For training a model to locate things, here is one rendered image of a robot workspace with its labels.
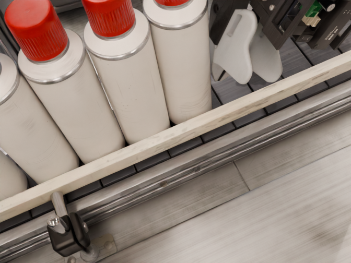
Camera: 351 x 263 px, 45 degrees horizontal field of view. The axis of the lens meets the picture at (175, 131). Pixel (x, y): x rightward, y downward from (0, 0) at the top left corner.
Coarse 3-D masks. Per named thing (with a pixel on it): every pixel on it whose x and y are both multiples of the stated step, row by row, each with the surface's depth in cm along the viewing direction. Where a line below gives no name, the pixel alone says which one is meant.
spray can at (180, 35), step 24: (144, 0) 34; (168, 0) 31; (192, 0) 32; (168, 24) 32; (192, 24) 33; (168, 48) 35; (192, 48) 35; (168, 72) 38; (192, 72) 38; (168, 96) 42; (192, 96) 41
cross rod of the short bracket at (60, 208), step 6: (54, 192) 41; (60, 192) 41; (54, 198) 41; (60, 198) 41; (54, 204) 40; (60, 204) 40; (54, 210) 40; (60, 210) 40; (66, 210) 40; (60, 216) 40
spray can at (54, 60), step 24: (24, 0) 29; (48, 0) 29; (24, 24) 28; (48, 24) 28; (24, 48) 29; (48, 48) 30; (72, 48) 31; (24, 72) 31; (48, 72) 31; (72, 72) 31; (48, 96) 33; (72, 96) 33; (96, 96) 36; (72, 120) 36; (96, 120) 37; (72, 144) 41; (96, 144) 40; (120, 144) 44
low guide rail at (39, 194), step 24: (312, 72) 44; (336, 72) 45; (264, 96) 43; (288, 96) 45; (192, 120) 43; (216, 120) 43; (144, 144) 42; (168, 144) 43; (96, 168) 41; (120, 168) 43; (24, 192) 41; (48, 192) 41; (0, 216) 40
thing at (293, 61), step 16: (288, 48) 50; (304, 48) 50; (288, 64) 49; (304, 64) 49; (224, 80) 49; (256, 80) 48; (336, 80) 47; (224, 96) 48; (240, 96) 48; (304, 96) 47; (256, 112) 46; (272, 112) 47; (224, 128) 46; (192, 144) 45; (80, 160) 46; (144, 160) 45; (160, 160) 45; (112, 176) 44; (128, 176) 46; (80, 192) 44; (32, 208) 44; (48, 208) 43; (0, 224) 43; (16, 224) 43
